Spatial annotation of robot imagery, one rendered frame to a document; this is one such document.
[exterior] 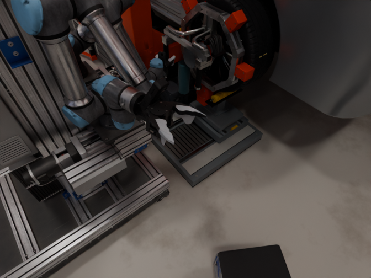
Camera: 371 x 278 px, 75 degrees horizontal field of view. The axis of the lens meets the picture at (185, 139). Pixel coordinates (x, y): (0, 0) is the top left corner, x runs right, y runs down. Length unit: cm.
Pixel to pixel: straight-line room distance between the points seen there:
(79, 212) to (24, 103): 79
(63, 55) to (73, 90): 14
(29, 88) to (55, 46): 33
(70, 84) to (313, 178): 192
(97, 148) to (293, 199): 150
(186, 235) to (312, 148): 139
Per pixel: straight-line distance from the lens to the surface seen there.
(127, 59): 92
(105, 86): 81
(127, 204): 168
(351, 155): 263
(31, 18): 88
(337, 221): 217
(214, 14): 161
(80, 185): 122
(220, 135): 212
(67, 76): 100
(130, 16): 186
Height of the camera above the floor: 172
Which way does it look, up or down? 50 degrees down
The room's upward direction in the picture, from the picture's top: 2 degrees clockwise
